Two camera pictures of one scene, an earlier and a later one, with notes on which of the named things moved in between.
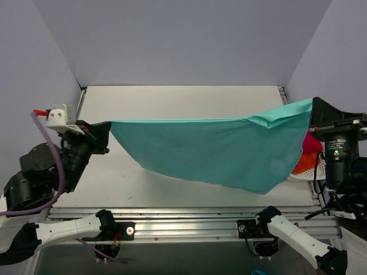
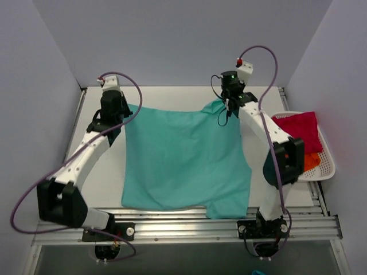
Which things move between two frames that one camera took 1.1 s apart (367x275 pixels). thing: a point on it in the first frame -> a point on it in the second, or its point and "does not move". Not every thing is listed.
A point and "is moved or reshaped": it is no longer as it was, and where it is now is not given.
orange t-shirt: (307, 161) does not move
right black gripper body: (336, 129) -> (229, 103)
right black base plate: (250, 228) does not move
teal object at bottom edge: (255, 272) does not move
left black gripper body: (92, 139) -> (123, 113)
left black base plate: (114, 231) does not move
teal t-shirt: (254, 154) is moved or reshaped
